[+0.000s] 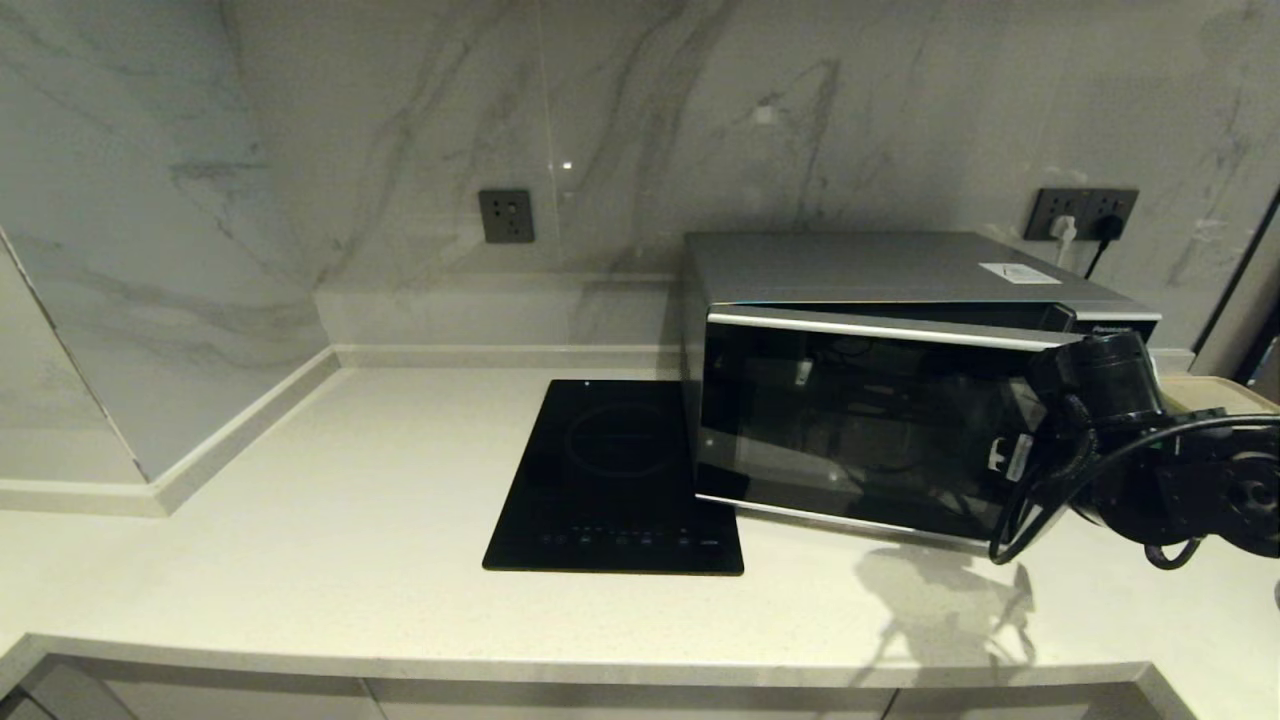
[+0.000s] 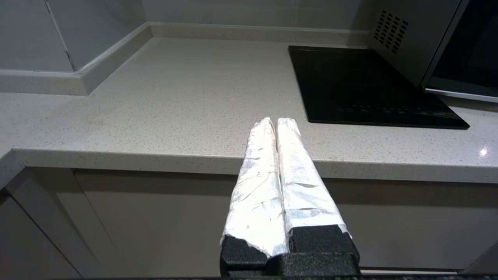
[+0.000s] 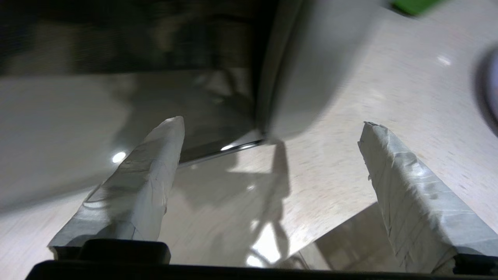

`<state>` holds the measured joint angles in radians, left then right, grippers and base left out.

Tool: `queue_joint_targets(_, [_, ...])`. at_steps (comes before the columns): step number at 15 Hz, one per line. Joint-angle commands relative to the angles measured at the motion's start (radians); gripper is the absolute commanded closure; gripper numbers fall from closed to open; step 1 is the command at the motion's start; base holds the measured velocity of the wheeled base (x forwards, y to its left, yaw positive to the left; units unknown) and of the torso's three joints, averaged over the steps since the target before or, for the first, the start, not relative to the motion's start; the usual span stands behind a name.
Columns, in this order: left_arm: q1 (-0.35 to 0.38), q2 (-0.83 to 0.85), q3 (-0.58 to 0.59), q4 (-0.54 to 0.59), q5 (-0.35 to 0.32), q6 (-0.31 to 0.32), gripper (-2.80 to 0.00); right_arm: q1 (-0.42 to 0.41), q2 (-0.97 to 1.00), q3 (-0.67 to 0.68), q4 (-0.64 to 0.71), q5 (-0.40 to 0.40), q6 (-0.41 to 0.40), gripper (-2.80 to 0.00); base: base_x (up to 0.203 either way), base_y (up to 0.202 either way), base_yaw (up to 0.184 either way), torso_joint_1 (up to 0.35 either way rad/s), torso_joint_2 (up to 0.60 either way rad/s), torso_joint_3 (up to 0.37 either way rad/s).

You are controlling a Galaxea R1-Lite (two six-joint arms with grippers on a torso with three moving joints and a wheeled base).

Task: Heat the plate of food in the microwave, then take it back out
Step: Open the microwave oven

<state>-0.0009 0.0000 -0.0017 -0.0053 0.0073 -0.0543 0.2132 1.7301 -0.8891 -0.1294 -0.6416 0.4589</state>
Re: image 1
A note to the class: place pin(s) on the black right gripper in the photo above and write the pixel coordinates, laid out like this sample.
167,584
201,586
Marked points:
1040,460

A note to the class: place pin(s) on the microwave door with dark glass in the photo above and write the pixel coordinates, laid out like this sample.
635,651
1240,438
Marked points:
850,420

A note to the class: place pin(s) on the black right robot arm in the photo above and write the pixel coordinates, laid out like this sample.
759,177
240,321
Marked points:
1180,485

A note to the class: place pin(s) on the silver Panasonic microwave oven body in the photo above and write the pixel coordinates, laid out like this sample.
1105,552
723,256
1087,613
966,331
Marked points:
850,265

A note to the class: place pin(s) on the beige lidded box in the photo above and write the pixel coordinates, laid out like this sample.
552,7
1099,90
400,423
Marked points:
1200,390

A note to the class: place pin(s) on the white label sticker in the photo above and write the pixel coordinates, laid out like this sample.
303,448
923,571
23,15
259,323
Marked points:
1020,273

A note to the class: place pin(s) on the white power plug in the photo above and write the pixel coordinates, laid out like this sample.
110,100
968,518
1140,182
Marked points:
1063,230

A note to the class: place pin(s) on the grey cabinet door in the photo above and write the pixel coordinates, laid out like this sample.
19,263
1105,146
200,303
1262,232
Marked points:
1000,705

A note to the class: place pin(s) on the black induction cooktop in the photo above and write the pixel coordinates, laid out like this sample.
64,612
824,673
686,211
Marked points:
600,480

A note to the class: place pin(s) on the grey corner cabinet panel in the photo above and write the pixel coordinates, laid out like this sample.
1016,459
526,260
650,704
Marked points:
70,700

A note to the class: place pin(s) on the dark door frame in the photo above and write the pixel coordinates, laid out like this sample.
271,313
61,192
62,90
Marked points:
1250,350

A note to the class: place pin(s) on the grey double wall socket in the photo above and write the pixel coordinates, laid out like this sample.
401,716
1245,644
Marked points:
1042,203

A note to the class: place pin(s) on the grey single wall socket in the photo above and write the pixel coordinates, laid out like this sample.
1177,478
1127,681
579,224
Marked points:
505,216

